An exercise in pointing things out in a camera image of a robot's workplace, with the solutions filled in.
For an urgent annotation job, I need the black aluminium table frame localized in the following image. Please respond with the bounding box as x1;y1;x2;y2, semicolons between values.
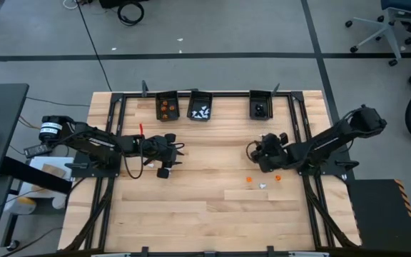
59;82;362;257

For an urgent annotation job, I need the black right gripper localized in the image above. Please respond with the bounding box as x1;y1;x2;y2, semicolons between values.
250;132;294;174

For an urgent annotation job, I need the white jug yellow cap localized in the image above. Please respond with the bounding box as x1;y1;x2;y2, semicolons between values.
4;196;38;216

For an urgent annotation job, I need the white sheet with cardboard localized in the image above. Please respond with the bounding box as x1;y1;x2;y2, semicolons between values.
23;156;75;201

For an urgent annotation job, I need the white cup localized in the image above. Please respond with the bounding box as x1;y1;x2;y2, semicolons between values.
51;194;68;211

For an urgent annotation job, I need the coiled black cable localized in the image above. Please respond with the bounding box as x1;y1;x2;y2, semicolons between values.
116;0;146;27

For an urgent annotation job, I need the black desk support beam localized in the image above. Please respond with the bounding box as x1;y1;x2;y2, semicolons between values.
0;156;73;196

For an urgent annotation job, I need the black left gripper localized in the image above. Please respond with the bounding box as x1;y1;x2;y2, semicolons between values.
138;133;186;179

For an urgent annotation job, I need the black slotted plastic basket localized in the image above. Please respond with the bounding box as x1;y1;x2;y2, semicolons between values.
154;90;181;123
249;89;274;121
186;90;214;123

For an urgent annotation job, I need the black power adapter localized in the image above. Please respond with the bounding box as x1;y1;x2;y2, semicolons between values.
23;142;54;159

